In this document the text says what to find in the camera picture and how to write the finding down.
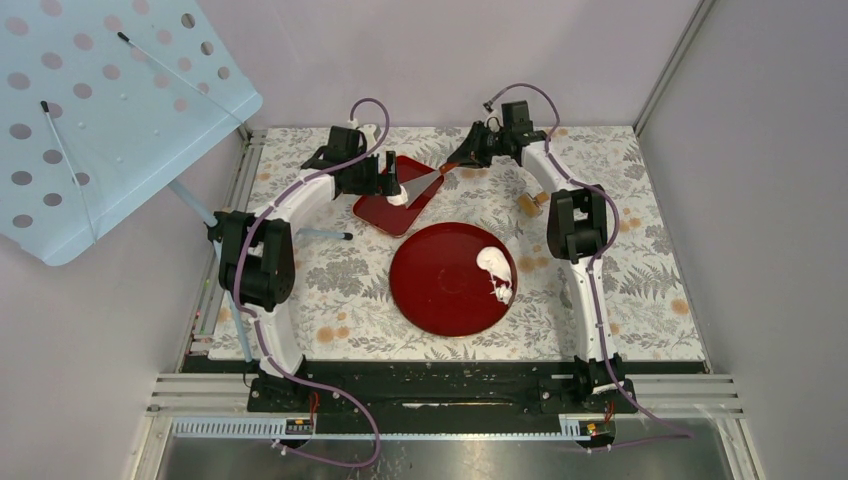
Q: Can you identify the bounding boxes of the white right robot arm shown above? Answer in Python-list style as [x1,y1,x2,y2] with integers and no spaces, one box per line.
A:
[447,101,618,412]

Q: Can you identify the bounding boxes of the round cut dumpling wrapper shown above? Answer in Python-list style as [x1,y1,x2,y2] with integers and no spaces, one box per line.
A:
[386,186,409,207]

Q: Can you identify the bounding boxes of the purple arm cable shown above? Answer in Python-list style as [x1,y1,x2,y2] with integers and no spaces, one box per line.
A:
[483,83,694,454]
[235,97,392,470]

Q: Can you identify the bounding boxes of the rectangular red tray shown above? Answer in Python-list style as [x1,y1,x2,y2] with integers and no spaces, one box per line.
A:
[352,156,445,237]

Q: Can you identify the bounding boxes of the white dough ball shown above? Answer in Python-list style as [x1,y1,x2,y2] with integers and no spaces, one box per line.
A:
[476,246,514,305]

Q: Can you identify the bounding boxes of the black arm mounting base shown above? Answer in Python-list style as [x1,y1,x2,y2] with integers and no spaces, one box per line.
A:
[247,360,636,415]

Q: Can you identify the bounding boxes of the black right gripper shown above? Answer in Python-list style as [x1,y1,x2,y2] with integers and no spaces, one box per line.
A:
[447,121,511,170]

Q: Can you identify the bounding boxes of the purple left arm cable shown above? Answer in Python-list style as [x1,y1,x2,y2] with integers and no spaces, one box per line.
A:
[235,97,392,470]

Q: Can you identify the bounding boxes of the metal scraper wooden handle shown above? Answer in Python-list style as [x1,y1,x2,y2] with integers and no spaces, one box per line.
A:
[402,163,459,207]

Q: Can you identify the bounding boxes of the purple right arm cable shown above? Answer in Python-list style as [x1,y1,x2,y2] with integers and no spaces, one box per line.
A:
[483,83,694,454]

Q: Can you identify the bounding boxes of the round red tray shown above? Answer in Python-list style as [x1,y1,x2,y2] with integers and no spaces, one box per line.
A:
[389,222,518,337]

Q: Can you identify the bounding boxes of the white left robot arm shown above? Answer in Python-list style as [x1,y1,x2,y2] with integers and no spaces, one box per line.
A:
[208,126,402,411]

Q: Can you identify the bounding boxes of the wooden double-ended rolling pin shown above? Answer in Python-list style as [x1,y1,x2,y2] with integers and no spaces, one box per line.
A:
[516,191,550,218]

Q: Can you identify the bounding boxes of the light blue music stand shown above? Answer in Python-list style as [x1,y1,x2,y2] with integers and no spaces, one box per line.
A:
[0,0,355,364]

